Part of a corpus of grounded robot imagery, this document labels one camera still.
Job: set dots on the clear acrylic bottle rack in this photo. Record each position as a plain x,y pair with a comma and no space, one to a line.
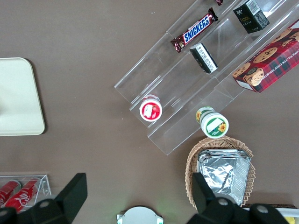
45,184

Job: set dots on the red lid yogurt cup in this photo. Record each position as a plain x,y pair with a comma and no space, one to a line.
150,110

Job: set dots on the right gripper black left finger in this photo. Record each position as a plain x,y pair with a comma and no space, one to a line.
70,198

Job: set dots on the small black carton box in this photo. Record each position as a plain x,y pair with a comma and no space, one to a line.
204,58
251,17

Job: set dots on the green lid yogurt cup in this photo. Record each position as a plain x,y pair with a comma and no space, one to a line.
215,124

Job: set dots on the beige rectangular plastic tray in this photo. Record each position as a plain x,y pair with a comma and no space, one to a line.
21,81

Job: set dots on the yellow snack packet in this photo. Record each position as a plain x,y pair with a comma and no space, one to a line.
293,220

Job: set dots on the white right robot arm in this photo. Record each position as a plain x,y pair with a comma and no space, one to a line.
140,215

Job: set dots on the light oval wicker basket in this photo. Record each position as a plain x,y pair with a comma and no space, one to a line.
190,168

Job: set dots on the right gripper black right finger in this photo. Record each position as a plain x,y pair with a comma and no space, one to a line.
205,205

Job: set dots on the red chocolate chip cookie box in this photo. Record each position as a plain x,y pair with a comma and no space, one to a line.
268,65

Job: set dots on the clear acrylic stepped shelf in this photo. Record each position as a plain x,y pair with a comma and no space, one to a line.
187,98

